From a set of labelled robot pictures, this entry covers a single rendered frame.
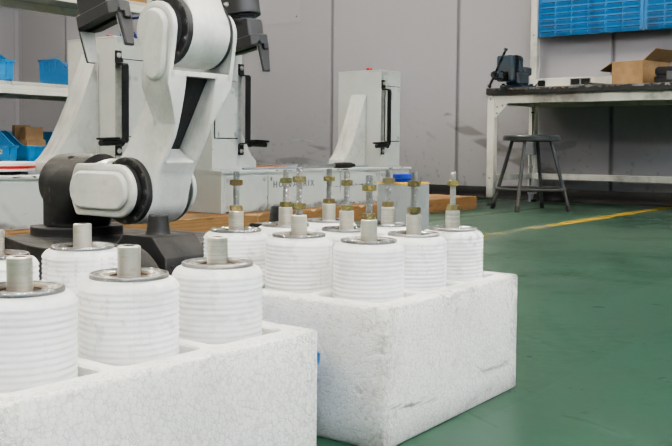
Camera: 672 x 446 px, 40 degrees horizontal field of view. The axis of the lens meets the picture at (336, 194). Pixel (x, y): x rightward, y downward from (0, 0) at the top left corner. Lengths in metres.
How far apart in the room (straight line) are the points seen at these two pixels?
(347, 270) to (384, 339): 0.11
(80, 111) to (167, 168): 1.79
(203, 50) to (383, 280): 0.84
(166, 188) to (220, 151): 2.13
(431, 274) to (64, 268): 0.50
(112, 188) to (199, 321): 1.03
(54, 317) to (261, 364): 0.23
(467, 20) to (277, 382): 6.19
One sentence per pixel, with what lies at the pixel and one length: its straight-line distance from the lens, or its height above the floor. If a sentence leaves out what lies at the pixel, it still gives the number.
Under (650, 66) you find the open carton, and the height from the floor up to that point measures 0.88.
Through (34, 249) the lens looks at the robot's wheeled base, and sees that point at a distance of 1.96.
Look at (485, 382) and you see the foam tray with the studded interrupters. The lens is 1.40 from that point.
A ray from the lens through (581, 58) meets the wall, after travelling 6.62.
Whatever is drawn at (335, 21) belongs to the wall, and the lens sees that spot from 7.74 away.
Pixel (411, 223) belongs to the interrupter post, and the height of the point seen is 0.27.
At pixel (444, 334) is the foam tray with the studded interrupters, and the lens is 1.27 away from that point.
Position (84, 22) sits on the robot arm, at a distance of 1.79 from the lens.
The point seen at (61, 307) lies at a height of 0.24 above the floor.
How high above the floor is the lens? 0.38
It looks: 3 degrees down
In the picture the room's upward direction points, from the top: 1 degrees clockwise
